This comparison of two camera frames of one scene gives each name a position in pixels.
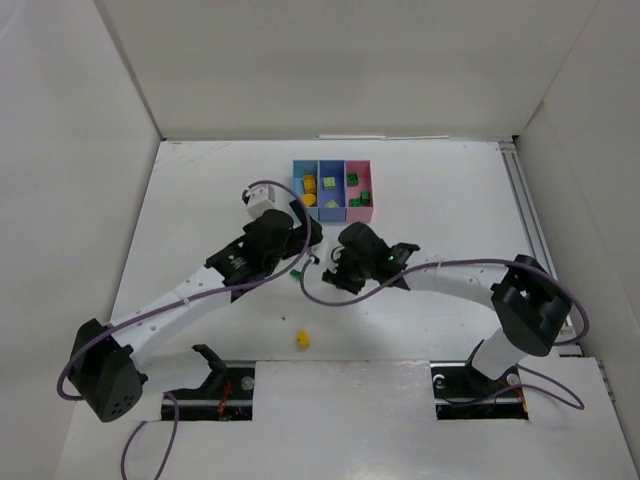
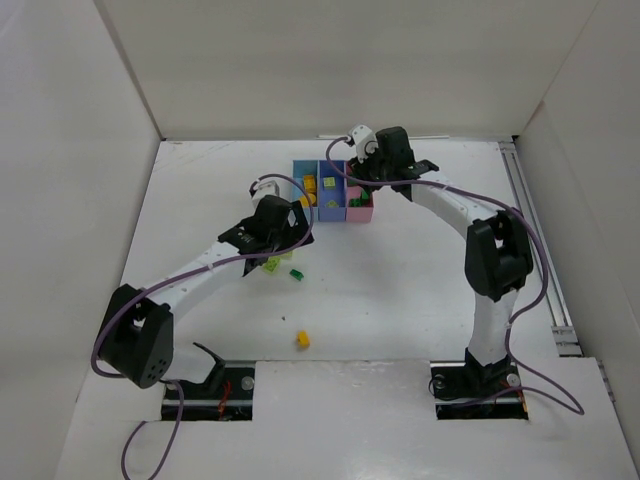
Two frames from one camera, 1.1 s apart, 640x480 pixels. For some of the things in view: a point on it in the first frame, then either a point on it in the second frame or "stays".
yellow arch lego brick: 309,184 stays
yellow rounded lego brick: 309,199 stays
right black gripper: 342,276 -> 364,174
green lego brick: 365,197 stays
